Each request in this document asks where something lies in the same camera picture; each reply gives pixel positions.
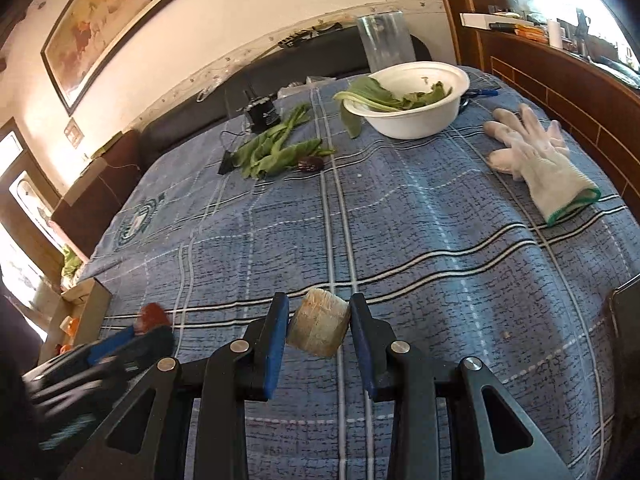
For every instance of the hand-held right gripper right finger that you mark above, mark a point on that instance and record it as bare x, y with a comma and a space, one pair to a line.
362, 345

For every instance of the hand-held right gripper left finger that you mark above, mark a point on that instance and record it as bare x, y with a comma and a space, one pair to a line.
277, 350

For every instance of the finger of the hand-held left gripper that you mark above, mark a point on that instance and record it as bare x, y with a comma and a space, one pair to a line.
112, 345
152, 342

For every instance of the red cherry tomato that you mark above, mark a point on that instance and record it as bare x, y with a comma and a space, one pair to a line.
152, 316

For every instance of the brown cardboard box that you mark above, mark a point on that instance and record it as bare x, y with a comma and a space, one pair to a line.
92, 310

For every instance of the pale sugarcane chunk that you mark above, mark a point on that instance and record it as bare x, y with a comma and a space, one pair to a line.
320, 322

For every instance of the blue plaid cloth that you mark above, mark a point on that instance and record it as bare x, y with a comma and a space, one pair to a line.
400, 240

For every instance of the dark red jujube date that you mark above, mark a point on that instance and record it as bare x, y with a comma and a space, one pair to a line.
310, 164

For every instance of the black binder clip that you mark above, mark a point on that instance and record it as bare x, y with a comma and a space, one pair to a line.
227, 162

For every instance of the yellow green cloth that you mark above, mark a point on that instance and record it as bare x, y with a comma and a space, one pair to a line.
107, 147

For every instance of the loose leafy greens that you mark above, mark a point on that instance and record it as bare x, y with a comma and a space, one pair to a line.
275, 150

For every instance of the white bowl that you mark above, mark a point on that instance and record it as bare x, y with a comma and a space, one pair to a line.
415, 117

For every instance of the small black device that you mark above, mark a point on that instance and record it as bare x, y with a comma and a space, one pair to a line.
260, 110

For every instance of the leafy greens in bowl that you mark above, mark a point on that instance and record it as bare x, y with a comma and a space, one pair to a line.
385, 97

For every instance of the white work glove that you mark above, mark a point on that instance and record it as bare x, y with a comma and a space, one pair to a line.
537, 155

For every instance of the dark flat object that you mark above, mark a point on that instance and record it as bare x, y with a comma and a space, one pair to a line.
625, 325

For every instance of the black sofa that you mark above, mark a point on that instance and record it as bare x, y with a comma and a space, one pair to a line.
240, 85

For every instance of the clear plastic bag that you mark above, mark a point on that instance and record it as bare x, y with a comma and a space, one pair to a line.
310, 82

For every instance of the clear glass jar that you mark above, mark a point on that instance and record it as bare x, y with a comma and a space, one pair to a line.
387, 42

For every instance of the wooden headboard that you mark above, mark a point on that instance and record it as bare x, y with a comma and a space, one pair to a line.
565, 85

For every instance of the white flat box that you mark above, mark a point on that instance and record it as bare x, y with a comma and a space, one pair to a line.
482, 20

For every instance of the orange packet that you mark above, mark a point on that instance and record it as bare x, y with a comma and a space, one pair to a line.
530, 32

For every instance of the white bottle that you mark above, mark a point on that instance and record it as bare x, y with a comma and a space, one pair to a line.
553, 34

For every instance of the wall switch plate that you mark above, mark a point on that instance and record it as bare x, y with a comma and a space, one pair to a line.
74, 132

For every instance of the framed wall painting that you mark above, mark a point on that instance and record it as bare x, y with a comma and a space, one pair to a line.
120, 15

